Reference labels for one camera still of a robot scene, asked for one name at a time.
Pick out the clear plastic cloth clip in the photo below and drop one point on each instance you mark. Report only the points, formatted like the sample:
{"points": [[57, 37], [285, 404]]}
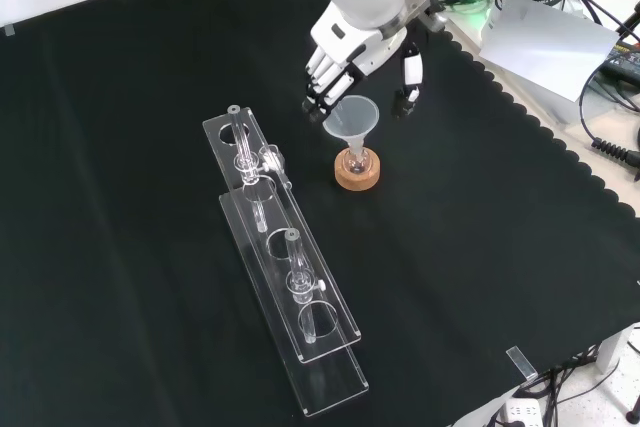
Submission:
{"points": [[9, 30], [520, 363]]}

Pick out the black device with yellow label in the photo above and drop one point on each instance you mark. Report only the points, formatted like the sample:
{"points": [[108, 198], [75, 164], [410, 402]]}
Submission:
{"points": [[622, 59]]}

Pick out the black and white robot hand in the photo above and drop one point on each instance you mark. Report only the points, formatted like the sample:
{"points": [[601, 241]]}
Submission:
{"points": [[350, 47]]}

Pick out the black cloth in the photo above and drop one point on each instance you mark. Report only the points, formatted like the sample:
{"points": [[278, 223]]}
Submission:
{"points": [[150, 197]]}

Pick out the glass round-bottom flask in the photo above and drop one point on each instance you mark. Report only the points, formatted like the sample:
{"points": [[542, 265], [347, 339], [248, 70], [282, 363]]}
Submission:
{"points": [[357, 163]]}

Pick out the white table leg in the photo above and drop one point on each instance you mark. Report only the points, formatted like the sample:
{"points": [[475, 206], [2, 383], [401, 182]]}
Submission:
{"points": [[620, 347]]}

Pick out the white power strip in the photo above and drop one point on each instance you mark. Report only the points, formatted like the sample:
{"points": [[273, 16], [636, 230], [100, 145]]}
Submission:
{"points": [[522, 409]]}

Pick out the grey paper sheet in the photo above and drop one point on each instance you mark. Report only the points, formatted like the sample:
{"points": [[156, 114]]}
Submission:
{"points": [[545, 52]]}

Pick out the translucent plastic funnel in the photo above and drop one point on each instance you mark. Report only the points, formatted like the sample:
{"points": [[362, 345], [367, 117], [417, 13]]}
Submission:
{"points": [[352, 117]]}

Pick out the glass weighing funnel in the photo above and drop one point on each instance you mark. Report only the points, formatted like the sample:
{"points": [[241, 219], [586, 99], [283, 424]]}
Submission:
{"points": [[272, 161]]}

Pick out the black tripod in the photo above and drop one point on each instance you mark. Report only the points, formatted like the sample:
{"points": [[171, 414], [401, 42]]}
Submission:
{"points": [[631, 19]]}

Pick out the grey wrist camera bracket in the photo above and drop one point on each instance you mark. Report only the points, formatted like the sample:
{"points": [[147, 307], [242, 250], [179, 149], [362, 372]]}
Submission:
{"points": [[422, 2]]}

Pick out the clear acrylic funnel stand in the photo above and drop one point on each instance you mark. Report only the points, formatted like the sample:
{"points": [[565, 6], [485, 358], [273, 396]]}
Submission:
{"points": [[320, 337]]}

